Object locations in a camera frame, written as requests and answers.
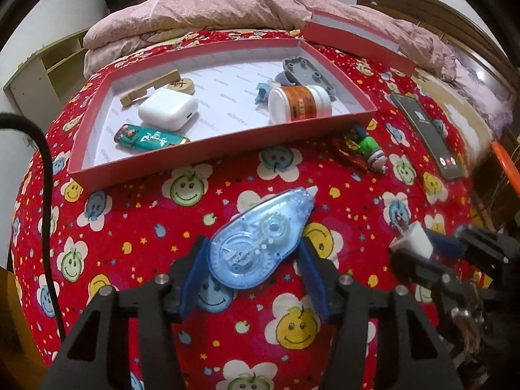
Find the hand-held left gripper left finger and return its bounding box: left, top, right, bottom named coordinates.
left=41, top=236, right=210, bottom=390

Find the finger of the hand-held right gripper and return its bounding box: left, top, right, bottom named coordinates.
left=424, top=225, right=520, bottom=273
left=389, top=248, right=443, bottom=291

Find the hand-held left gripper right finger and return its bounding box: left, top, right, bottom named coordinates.
left=298, top=238, right=466, bottom=390

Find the white charger plug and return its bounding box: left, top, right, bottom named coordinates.
left=389, top=221, right=435, bottom=258

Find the blue correction tape dispenser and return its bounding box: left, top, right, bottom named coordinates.
left=208, top=186, right=318, bottom=290

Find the green printed packet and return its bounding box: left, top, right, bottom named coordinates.
left=114, top=124, right=191, bottom=152

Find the white earbuds case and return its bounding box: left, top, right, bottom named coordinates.
left=138, top=88, right=200, bottom=131

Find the white orange bottle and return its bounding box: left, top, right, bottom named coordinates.
left=268, top=84, right=333, bottom=123

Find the wooden phone stand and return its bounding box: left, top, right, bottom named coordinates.
left=120, top=69, right=180, bottom=108

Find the red cardboard box tray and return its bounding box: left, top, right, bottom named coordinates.
left=67, top=38, right=378, bottom=189

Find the wooden chess piece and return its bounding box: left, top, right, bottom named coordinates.
left=168, top=78, right=195, bottom=95

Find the blue plastic clip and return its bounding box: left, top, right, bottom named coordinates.
left=254, top=81, right=279, bottom=106

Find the black smartphone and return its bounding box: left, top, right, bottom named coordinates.
left=389, top=93, right=468, bottom=181

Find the green toy figure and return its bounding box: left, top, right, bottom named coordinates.
left=331, top=124, right=388, bottom=173

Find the beige printed bedsheet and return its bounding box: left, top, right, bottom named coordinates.
left=410, top=69, right=504, bottom=171

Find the brown wooden cabinet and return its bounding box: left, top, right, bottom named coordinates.
left=0, top=268, right=49, bottom=390

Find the red cardboard box lid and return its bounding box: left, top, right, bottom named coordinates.
left=303, top=8, right=416, bottom=74

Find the dark wooden headboard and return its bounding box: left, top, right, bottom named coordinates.
left=355, top=0, right=520, bottom=139

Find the beige shelf unit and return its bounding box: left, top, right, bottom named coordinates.
left=3, top=28, right=92, bottom=108

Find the pink quilt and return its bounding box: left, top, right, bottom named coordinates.
left=83, top=0, right=504, bottom=139

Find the orange plastic handle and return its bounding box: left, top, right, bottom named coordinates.
left=491, top=141, right=520, bottom=196

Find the black cable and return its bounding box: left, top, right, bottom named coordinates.
left=0, top=113, right=68, bottom=340

